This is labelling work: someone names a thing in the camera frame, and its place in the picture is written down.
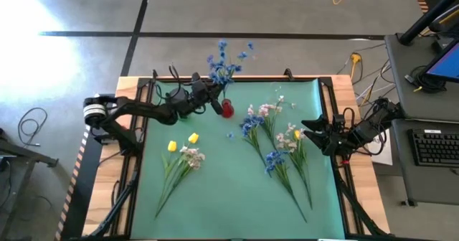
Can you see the white paper sheet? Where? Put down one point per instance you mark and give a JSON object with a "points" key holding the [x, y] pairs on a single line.
{"points": [[383, 153]]}

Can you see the blue artificial flower stem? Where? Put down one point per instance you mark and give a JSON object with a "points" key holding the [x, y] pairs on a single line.
{"points": [[220, 72], [251, 122], [274, 158]]}

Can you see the grey keyboard desk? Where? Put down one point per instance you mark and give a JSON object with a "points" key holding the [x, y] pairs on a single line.
{"points": [[423, 183]]}

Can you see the small loose blue petal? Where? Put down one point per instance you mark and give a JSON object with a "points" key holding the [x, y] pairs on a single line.
{"points": [[230, 135]]}

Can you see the black base plate striped edge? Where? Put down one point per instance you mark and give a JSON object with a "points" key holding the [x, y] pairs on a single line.
{"points": [[77, 198]]}

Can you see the black computer keyboard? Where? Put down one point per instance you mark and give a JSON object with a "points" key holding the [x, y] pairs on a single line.
{"points": [[434, 147]]}

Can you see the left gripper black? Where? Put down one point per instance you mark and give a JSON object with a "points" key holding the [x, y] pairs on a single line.
{"points": [[195, 92]]}

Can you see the computer monitor blue screen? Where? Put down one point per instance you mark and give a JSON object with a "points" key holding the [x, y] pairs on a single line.
{"points": [[446, 65]]}

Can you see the black equipment stand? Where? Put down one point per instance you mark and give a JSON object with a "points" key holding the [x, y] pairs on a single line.
{"points": [[21, 155]]}

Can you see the red glass vase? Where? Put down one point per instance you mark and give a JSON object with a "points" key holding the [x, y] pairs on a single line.
{"points": [[227, 110]]}

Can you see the green table mat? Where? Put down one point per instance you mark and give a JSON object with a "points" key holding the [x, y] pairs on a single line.
{"points": [[222, 198]]}

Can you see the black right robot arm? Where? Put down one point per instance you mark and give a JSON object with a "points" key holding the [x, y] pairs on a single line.
{"points": [[369, 126]]}

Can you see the yellow artificial tulip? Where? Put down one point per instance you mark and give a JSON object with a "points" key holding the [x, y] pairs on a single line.
{"points": [[297, 134], [193, 137], [172, 146]]}

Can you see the clear glass vase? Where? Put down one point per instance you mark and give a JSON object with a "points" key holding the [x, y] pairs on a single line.
{"points": [[278, 90]]}

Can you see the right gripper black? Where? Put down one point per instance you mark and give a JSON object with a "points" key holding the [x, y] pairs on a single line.
{"points": [[333, 138]]}

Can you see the black aluminium rig frame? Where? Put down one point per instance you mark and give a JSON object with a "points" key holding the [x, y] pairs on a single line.
{"points": [[329, 97]]}

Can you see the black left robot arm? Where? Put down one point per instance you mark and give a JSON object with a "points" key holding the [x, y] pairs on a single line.
{"points": [[143, 108]]}

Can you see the black round pole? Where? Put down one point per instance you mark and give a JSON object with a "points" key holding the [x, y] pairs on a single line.
{"points": [[426, 18]]}

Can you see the grey monitor desk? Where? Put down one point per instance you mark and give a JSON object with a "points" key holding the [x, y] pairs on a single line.
{"points": [[405, 90]]}

